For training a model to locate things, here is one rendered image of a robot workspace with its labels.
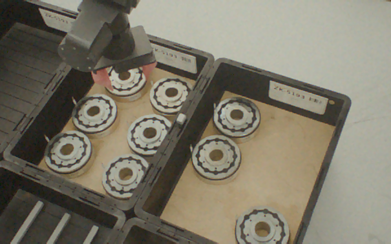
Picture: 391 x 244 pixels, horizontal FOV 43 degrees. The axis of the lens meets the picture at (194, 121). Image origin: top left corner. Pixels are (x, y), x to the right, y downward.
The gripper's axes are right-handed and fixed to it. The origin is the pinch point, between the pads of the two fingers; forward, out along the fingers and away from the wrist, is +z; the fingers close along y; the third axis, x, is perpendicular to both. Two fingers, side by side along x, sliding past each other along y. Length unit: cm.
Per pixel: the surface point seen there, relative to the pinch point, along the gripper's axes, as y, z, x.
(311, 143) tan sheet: 33.3, 24.0, -11.7
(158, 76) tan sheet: 7.4, 23.8, 18.1
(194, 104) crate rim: 11.6, 14.0, 0.4
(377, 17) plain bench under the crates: 73, 37, 25
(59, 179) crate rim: -18.1, 14.1, -6.7
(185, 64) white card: 13.9, 18.4, 14.8
